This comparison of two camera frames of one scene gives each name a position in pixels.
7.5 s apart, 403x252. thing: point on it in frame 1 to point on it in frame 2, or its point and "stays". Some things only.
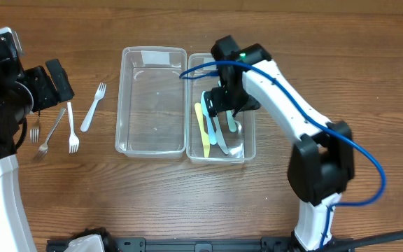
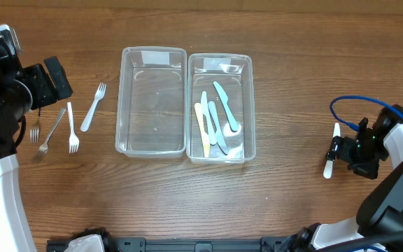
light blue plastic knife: x=210 y=121 stays
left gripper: x=43 y=87 stays
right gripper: x=224 y=101 to x=338 y=149
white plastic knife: x=221 y=142 stays
